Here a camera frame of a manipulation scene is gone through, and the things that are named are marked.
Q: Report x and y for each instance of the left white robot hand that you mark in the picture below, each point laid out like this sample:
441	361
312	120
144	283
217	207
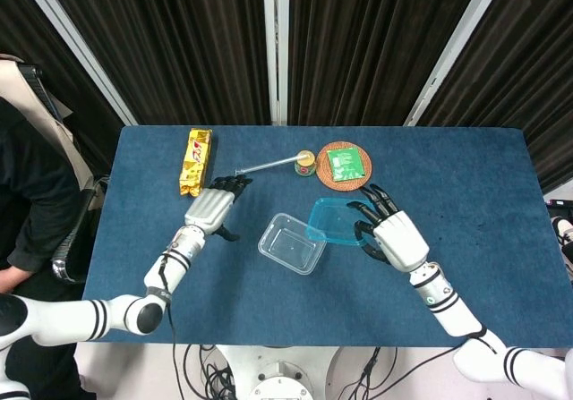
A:
210	205

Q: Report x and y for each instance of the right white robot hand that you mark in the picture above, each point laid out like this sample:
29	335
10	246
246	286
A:
398	239

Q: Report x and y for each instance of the blue plastic container lid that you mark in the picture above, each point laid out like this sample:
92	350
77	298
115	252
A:
333	218

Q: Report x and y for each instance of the clear plastic container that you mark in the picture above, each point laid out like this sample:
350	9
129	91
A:
288	248

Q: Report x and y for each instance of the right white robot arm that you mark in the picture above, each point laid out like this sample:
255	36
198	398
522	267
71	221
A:
447	310

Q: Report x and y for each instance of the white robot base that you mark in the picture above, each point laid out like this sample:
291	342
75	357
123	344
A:
279	373

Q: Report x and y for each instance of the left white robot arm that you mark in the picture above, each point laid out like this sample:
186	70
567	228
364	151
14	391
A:
58	319

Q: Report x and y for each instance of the small jar with gold lid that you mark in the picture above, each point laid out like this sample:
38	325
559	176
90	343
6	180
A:
305	162

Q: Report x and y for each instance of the gold foil snack package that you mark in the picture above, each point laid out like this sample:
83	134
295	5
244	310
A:
195	163

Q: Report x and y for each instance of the clear glass rod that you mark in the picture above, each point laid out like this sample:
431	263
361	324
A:
268	164

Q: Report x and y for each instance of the green square sachet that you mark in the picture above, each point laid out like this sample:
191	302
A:
344	164

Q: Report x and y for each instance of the round woven brown coaster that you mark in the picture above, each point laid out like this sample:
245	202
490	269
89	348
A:
323	172

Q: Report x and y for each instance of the blue felt table mat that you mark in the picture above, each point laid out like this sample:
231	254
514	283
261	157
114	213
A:
268	306

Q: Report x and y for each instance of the white shoe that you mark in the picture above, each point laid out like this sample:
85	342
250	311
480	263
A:
564	226

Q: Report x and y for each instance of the black pleated curtain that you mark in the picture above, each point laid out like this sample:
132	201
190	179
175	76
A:
537	60
27	28
358	37
179	37

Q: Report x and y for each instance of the person in black clothes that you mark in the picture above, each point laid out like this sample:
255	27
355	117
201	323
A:
36	181

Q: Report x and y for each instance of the beige office chair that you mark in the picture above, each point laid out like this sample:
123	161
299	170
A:
18	78

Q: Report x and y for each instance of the white partition post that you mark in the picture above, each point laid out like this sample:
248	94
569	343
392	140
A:
275	37
77	46
456	46

